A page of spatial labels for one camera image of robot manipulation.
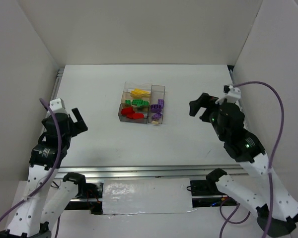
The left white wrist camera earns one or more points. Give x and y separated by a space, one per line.
58 106

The red arch lego brick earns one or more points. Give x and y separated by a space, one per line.
127 111

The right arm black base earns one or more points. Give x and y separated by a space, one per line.
203 188

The white tape covered panel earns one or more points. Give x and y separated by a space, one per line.
146 196

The yellow curved lego piece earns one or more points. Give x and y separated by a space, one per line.
146 94

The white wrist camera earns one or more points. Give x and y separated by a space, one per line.
58 106
231 95

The purple flower lego piece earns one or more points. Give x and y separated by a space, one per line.
155 108

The green lego plate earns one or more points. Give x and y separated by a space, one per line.
137 102

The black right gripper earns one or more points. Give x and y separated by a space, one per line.
208 108

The purple square lego brick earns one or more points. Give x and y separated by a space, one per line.
161 102

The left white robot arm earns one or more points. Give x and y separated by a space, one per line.
35 216

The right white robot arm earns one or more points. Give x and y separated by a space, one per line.
276 211

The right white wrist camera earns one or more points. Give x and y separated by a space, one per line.
231 95

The aluminium table frame rail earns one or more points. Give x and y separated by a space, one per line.
181 146

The dark grey plastic bin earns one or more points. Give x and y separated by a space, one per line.
144 110

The purple arch lego brick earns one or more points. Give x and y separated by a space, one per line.
157 116

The clear plastic bin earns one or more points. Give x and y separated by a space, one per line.
129 86

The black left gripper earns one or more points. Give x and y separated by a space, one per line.
77 125

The yellow lego plate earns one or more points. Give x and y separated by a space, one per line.
137 92

